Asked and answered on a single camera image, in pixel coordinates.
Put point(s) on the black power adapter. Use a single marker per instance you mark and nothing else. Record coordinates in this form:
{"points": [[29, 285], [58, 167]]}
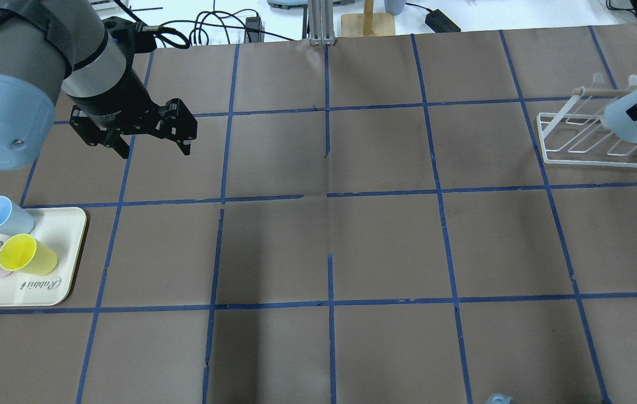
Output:
{"points": [[440, 23]]}

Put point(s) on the yellow plastic cup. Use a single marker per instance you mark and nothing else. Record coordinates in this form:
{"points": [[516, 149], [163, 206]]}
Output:
{"points": [[24, 254]]}

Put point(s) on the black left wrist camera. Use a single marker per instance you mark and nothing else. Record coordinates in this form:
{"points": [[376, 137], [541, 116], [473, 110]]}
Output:
{"points": [[132, 37]]}

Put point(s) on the blue plastic cup on tray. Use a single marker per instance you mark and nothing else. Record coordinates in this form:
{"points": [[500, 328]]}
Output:
{"points": [[14, 219]]}

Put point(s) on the aluminium frame post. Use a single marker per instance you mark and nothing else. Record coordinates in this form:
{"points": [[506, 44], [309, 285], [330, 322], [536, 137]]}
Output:
{"points": [[320, 23]]}

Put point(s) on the blue cup on desk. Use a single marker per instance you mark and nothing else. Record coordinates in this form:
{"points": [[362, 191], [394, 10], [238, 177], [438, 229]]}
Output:
{"points": [[394, 7]]}

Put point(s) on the cream serving tray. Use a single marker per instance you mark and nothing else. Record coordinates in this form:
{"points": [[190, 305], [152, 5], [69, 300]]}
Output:
{"points": [[59, 234]]}

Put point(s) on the white wire cup rack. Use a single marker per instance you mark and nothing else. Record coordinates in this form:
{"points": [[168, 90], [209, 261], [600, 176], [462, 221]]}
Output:
{"points": [[612, 149]]}

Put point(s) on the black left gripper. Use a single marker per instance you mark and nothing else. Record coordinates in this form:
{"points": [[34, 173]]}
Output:
{"points": [[118, 102]]}

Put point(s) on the wooden stand base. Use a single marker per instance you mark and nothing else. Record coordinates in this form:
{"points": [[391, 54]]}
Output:
{"points": [[367, 24]]}

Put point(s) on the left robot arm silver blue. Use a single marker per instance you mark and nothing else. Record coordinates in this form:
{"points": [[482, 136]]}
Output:
{"points": [[49, 48]]}

